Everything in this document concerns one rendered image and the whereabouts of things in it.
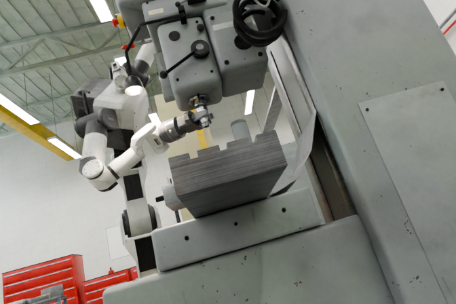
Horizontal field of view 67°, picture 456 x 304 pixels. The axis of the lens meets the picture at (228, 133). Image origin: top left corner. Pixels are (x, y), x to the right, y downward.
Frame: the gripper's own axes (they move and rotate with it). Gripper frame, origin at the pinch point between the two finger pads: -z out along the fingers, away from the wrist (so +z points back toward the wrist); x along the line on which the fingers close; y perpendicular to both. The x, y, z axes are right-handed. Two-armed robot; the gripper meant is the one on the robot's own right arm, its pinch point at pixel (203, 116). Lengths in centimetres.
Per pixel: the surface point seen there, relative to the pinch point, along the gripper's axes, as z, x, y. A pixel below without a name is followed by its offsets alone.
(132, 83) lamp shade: 18.1, -15.5, -17.5
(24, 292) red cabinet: 476, 277, 21
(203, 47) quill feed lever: -11.0, -9.1, -21.4
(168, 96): 9.3, -6.5, -10.7
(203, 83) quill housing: -6.4, -7.5, -9.0
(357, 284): -34, -2, 68
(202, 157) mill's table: -20, -52, 32
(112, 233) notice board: 657, 687, -94
